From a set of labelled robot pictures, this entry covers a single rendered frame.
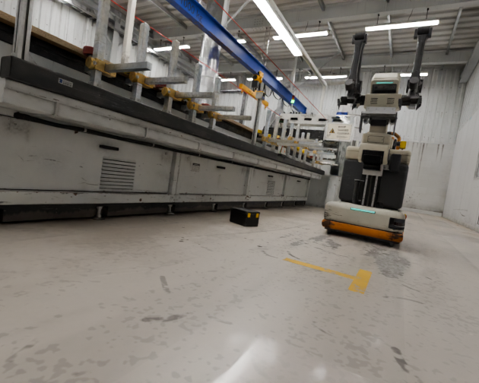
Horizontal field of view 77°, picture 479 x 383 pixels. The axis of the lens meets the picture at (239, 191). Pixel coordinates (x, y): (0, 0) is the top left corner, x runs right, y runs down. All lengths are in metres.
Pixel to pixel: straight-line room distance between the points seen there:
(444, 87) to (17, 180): 12.22
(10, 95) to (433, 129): 11.87
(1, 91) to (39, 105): 0.13
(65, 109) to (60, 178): 0.43
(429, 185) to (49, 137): 11.42
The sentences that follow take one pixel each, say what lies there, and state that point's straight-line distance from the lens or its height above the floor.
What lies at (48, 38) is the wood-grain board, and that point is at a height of 0.88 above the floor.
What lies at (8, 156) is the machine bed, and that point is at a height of 0.32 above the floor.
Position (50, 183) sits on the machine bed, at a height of 0.20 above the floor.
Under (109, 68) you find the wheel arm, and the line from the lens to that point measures 1.65.
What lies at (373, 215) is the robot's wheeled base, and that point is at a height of 0.23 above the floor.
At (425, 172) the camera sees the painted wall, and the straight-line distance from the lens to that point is 12.09.
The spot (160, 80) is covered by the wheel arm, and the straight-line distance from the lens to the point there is 1.75.
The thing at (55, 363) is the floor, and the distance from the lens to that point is 0.71.
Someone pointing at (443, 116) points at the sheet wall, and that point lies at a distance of 12.43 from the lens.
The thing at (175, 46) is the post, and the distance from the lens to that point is 2.06.
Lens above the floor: 0.39
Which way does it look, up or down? 3 degrees down
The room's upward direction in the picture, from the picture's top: 8 degrees clockwise
